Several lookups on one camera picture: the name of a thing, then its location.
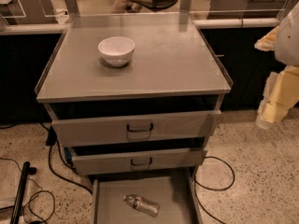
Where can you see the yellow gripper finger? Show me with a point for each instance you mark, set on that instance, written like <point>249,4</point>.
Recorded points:
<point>280,95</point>
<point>268,41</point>

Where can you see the clear plastic water bottle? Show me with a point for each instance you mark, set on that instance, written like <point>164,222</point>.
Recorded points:
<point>142,204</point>

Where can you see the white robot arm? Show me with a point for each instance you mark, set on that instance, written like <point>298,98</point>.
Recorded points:
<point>287,45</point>

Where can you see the top grey drawer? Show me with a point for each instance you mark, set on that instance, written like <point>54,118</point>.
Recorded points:
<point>139,128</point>

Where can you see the grey drawer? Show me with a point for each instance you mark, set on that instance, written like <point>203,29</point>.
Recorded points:
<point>138,161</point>
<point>165,197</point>
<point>139,128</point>

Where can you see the grey drawer cabinet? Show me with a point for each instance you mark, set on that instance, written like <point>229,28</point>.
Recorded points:
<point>172,70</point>

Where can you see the bottom grey drawer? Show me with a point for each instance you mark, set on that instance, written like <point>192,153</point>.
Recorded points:
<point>165,197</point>

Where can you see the middle grey drawer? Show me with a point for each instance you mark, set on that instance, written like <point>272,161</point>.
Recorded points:
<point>138,161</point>

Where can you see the white ceramic bowl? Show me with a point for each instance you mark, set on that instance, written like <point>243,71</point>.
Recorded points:
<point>117,50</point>

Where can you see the black pole on floor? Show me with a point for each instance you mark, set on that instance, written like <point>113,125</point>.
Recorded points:
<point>16,212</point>

